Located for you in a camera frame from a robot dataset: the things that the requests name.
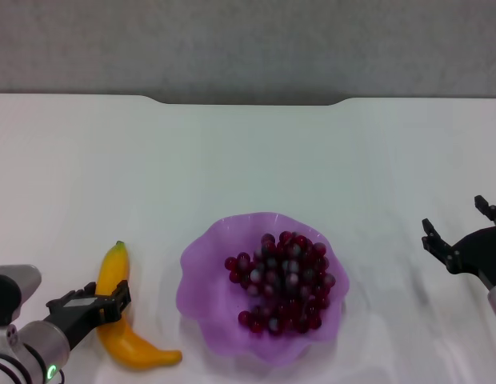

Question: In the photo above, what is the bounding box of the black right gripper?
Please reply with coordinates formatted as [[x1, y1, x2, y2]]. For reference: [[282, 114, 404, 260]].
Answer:
[[422, 194, 496, 290]]

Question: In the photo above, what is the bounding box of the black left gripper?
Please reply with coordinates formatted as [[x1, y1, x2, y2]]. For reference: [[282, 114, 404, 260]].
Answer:
[[46, 279, 132, 350]]

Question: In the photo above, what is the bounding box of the dark red grape bunch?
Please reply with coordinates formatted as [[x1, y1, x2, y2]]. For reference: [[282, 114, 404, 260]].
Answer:
[[225, 230, 337, 336]]

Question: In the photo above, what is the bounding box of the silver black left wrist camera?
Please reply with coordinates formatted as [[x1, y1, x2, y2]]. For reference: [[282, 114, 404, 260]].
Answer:
[[0, 263, 43, 326]]

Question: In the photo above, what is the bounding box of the purple translucent wavy plate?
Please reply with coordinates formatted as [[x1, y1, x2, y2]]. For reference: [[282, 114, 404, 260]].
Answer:
[[174, 211, 350, 367]]

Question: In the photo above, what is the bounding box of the yellow banana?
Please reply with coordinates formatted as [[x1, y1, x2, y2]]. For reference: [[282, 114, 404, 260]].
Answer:
[[95, 240, 183, 367]]

